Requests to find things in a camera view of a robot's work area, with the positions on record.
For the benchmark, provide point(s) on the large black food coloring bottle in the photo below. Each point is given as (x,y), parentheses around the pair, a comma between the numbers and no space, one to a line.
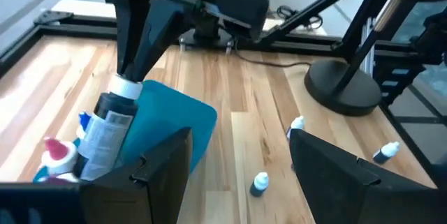
(104,136)

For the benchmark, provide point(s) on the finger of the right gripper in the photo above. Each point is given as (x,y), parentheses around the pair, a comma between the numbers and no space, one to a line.
(129,18)
(160,32)

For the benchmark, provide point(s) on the small navy food coloring bottle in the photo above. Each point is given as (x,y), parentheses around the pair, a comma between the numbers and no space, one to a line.
(297,124)

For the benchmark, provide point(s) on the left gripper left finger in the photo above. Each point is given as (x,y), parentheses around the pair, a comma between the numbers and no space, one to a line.
(150,196)

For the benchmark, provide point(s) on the large red food coloring bottle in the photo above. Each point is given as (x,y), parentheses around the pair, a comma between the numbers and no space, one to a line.
(57,150)

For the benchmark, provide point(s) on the large violet food coloring bottle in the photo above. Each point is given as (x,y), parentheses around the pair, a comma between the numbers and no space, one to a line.
(56,180)

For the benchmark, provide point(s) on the small blue food coloring bottle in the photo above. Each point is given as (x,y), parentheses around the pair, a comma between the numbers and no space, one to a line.
(259,184)

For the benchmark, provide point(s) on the small black white-label bottle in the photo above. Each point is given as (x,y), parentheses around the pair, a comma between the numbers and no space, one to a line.
(386,152)

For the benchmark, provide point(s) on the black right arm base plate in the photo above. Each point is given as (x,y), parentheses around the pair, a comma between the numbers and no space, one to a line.
(209,40)

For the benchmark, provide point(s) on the blue plastic bin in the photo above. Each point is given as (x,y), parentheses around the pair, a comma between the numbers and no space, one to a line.
(167,112)

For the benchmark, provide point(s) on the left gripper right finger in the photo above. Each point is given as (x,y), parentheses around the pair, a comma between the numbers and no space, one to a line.
(349,196)

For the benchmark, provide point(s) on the large blue food coloring bottle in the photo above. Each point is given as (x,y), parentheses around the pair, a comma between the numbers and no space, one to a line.
(84,119)

